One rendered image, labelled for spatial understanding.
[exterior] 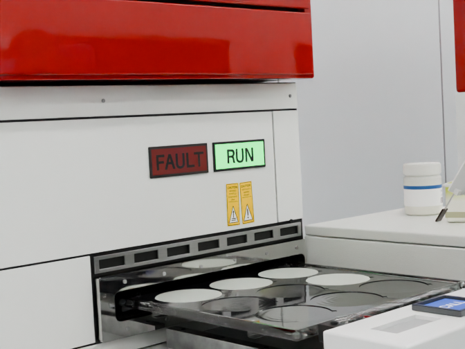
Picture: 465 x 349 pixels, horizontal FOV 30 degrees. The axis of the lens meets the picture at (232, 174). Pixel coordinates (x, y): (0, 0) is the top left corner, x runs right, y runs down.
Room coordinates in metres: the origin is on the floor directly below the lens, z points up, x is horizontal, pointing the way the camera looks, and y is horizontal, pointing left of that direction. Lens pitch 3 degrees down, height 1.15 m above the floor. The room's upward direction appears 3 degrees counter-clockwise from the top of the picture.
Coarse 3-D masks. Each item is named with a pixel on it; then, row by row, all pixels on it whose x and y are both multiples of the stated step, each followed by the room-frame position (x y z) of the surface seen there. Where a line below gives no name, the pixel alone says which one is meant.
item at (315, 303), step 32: (192, 288) 1.34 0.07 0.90; (256, 288) 1.31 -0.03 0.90; (288, 288) 1.30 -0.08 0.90; (320, 288) 1.29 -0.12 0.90; (352, 288) 1.27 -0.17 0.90; (384, 288) 1.27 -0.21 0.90; (416, 288) 1.25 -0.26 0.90; (256, 320) 1.10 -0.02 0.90; (288, 320) 1.09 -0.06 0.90; (320, 320) 1.08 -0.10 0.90
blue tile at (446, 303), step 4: (440, 300) 0.87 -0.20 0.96; (444, 300) 0.86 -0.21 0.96; (448, 300) 0.86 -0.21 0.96; (452, 300) 0.86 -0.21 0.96; (456, 300) 0.86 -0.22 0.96; (428, 304) 0.85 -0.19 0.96; (432, 304) 0.85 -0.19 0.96; (436, 304) 0.85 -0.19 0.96; (440, 304) 0.85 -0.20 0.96; (444, 304) 0.85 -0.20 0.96; (448, 304) 0.84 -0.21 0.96; (452, 304) 0.84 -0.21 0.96; (456, 304) 0.84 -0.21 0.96; (460, 304) 0.84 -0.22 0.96; (464, 304) 0.84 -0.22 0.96; (452, 308) 0.83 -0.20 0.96; (456, 308) 0.83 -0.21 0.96; (460, 308) 0.82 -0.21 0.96
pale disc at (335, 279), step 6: (318, 276) 1.39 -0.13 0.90; (324, 276) 1.38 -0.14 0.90; (330, 276) 1.38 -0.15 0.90; (336, 276) 1.38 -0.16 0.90; (342, 276) 1.37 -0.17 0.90; (348, 276) 1.37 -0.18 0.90; (354, 276) 1.37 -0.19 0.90; (360, 276) 1.37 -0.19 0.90; (366, 276) 1.36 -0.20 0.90; (312, 282) 1.34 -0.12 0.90; (318, 282) 1.34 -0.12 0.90; (324, 282) 1.34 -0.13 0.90; (330, 282) 1.33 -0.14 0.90; (336, 282) 1.33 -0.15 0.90; (342, 282) 1.33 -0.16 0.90; (348, 282) 1.33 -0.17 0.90; (354, 282) 1.32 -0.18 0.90; (360, 282) 1.32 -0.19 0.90
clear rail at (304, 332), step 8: (440, 288) 1.23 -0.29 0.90; (448, 288) 1.23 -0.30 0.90; (456, 288) 1.25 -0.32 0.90; (408, 296) 1.18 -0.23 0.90; (416, 296) 1.18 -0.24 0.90; (424, 296) 1.19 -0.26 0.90; (432, 296) 1.20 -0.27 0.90; (384, 304) 1.14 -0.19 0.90; (392, 304) 1.15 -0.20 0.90; (400, 304) 1.15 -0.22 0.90; (408, 304) 1.17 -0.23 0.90; (360, 312) 1.10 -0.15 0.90; (368, 312) 1.11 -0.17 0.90; (376, 312) 1.12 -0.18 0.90; (384, 312) 1.13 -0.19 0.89; (328, 320) 1.07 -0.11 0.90; (336, 320) 1.07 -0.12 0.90; (344, 320) 1.08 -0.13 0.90; (352, 320) 1.09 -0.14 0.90; (304, 328) 1.03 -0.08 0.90; (312, 328) 1.04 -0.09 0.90; (296, 336) 1.02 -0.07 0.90; (304, 336) 1.03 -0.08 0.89; (312, 336) 1.04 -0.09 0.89
